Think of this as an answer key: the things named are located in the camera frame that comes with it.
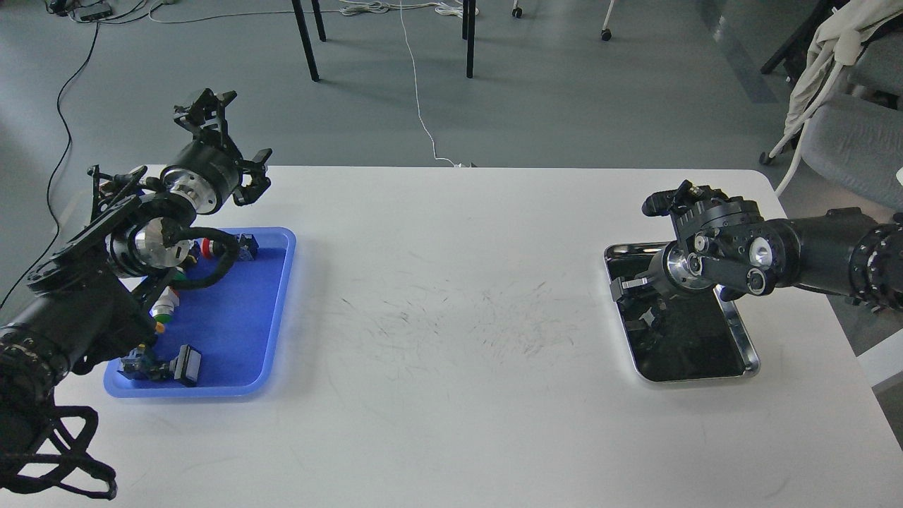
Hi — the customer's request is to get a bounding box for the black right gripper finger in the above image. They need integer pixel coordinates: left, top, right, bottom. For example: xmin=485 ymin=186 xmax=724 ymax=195
xmin=610 ymin=277 xmax=653 ymax=302

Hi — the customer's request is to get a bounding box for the yellow push button switch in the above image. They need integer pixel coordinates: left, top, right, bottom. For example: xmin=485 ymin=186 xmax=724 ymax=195
xmin=116 ymin=322 xmax=172 ymax=382

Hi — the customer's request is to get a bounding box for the black cable on floor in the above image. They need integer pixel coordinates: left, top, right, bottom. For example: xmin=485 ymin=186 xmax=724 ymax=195
xmin=0 ymin=21 xmax=104 ymax=311

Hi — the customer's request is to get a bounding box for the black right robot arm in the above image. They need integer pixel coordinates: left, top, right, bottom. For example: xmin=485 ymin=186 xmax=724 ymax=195
xmin=612 ymin=181 xmax=902 ymax=310

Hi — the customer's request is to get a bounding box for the white orange push button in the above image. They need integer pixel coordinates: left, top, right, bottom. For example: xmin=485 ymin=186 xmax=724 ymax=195
xmin=150 ymin=286 xmax=180 ymax=325

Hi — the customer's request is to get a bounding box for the silver metal tray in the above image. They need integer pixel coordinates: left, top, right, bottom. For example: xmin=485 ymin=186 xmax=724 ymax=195
xmin=605 ymin=243 xmax=760 ymax=383

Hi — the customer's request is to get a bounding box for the grey office chair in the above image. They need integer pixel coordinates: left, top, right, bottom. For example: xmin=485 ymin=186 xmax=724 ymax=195
xmin=759 ymin=31 xmax=902 ymax=212

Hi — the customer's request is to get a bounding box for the black table leg right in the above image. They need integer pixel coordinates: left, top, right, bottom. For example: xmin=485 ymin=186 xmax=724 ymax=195
xmin=462 ymin=0 xmax=477 ymax=78

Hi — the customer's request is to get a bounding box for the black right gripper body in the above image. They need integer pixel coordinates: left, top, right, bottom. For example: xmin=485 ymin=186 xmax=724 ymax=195
xmin=646 ymin=242 xmax=713 ymax=294

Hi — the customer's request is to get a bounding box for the black power strip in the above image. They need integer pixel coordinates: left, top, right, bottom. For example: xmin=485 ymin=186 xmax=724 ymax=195
xmin=71 ymin=1 xmax=114 ymax=23

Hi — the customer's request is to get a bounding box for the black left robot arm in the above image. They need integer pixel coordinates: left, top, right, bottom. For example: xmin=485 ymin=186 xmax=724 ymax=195
xmin=2 ymin=89 xmax=272 ymax=500

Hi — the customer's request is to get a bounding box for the black thin table leg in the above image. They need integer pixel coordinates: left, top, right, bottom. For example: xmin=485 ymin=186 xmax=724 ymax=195
xmin=310 ymin=0 xmax=328 ymax=42

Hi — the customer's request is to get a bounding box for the beige jacket on chair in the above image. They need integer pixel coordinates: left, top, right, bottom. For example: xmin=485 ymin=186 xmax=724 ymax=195
xmin=775 ymin=1 xmax=902 ymax=151

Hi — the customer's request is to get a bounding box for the black table leg left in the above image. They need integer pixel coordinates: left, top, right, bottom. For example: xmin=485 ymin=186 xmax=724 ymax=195
xmin=291 ymin=0 xmax=320 ymax=83

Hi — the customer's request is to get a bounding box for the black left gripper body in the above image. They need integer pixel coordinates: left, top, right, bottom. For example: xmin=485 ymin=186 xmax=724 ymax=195
xmin=161 ymin=140 xmax=246 ymax=215

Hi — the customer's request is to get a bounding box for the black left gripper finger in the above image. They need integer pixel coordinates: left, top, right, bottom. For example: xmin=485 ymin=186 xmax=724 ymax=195
xmin=172 ymin=89 xmax=238 ymax=150
xmin=232 ymin=148 xmax=273 ymax=207

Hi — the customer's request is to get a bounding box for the blue plastic tray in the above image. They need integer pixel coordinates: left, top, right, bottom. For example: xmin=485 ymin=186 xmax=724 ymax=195
xmin=103 ymin=227 xmax=296 ymax=399

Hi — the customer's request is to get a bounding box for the white cable on floor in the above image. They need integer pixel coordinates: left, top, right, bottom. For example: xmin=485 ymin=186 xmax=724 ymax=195
xmin=339 ymin=0 xmax=480 ymax=169

